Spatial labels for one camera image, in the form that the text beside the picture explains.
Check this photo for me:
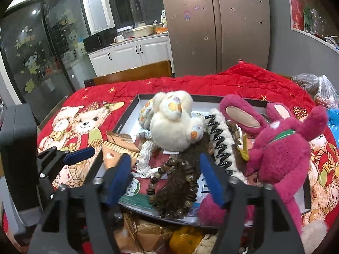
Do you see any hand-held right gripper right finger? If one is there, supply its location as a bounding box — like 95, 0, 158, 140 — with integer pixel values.
199, 152, 305, 254

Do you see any blue bag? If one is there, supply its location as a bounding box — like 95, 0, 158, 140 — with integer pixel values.
327, 108, 339, 127

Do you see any silver fridge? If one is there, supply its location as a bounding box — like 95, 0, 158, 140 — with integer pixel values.
158, 0, 271, 76

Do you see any white shelf unit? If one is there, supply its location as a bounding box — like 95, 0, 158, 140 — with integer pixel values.
285, 0, 339, 51

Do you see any red box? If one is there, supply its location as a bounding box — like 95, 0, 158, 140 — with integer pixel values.
290, 0, 305, 31

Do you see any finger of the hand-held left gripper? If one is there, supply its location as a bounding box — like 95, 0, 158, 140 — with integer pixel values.
37, 146, 95, 182

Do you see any clear plastic bag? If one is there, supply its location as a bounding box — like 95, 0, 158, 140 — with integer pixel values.
291, 73, 339, 109

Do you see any glass sliding door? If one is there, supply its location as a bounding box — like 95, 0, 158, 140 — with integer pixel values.
0, 0, 97, 122

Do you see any gold hair clip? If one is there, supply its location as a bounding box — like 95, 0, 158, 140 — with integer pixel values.
233, 127, 251, 162

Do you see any brown printed bow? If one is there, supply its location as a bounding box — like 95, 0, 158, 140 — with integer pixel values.
114, 212, 174, 254
102, 132, 140, 170

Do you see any cream bowl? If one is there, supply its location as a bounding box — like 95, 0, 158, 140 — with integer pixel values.
132, 24, 155, 38

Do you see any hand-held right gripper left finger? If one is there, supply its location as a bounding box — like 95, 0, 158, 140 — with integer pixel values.
28, 153, 134, 254

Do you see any red printed blanket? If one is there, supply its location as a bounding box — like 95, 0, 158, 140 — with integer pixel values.
1, 62, 339, 254

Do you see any pink plush bear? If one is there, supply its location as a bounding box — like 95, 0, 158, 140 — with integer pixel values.
199, 94, 329, 235

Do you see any cream crochet scrunchie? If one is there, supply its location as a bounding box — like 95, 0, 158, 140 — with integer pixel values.
136, 139, 165, 178

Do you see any orange tangerine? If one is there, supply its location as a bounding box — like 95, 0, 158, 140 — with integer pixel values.
169, 226, 205, 254

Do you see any cream plush rabbit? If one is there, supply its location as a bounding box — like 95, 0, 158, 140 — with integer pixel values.
138, 90, 204, 152

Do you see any wooden bead bracelet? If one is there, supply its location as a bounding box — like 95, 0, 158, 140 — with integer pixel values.
146, 158, 199, 219

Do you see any white kitchen cabinet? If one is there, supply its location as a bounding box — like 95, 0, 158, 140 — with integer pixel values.
88, 33, 174, 77

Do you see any black shallow box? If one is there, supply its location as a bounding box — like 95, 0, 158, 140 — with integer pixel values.
89, 93, 313, 229

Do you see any brown fuzzy hair clip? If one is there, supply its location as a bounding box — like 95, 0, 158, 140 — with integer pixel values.
154, 135, 212, 219

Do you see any blue crochet scrunchie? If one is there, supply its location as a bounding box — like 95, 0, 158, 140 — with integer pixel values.
136, 127, 153, 141

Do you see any black and white hair claw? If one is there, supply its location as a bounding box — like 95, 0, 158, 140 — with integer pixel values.
205, 108, 247, 183

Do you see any black microwave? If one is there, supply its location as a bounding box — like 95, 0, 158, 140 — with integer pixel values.
83, 26, 117, 53

